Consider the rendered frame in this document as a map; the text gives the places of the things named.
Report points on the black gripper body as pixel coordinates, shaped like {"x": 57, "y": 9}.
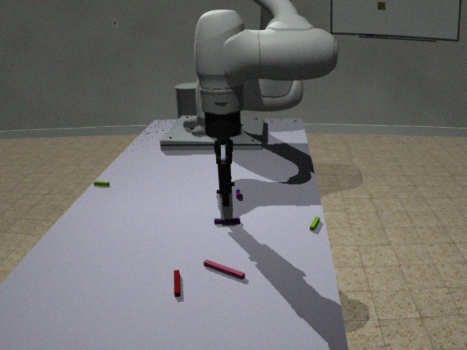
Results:
{"x": 222, "y": 127}

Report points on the purple rod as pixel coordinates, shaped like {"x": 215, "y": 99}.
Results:
{"x": 227, "y": 221}

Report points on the dark red rod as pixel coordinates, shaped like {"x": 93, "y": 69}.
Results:
{"x": 176, "y": 283}

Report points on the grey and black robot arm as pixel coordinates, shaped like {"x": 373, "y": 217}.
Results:
{"x": 227, "y": 57}

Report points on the pink rod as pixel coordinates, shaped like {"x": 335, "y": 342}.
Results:
{"x": 224, "y": 269}

